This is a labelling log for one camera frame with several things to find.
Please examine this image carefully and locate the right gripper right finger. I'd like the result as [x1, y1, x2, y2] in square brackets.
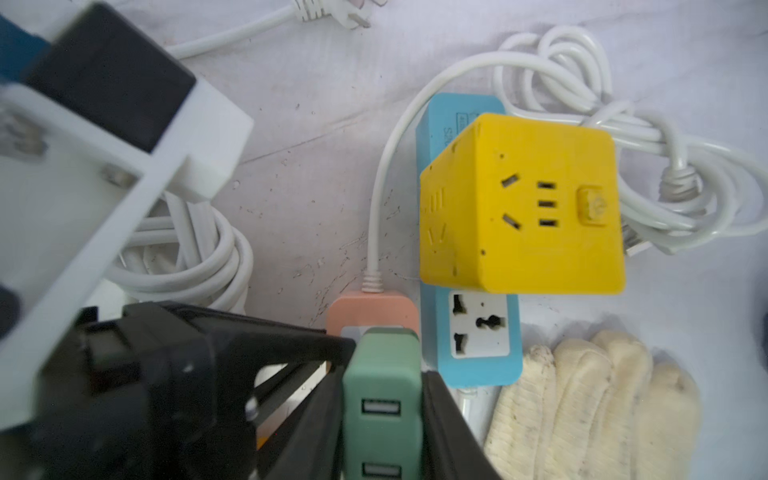
[422, 371, 500, 480]

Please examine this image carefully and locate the beige work glove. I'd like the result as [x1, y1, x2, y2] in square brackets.
[484, 330, 702, 479]

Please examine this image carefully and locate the white tangled cable back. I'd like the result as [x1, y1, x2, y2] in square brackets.
[107, 0, 768, 313]

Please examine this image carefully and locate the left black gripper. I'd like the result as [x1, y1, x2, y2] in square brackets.
[23, 302, 355, 479]

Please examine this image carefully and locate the small blue power strip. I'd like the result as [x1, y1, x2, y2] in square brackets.
[416, 93, 523, 389]

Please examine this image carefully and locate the yellow cube socket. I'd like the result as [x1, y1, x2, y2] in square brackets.
[419, 113, 625, 295]

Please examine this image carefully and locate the pink power strip right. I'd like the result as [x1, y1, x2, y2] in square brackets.
[325, 291, 420, 336]

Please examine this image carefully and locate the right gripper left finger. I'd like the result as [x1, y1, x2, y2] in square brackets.
[263, 368, 344, 479]

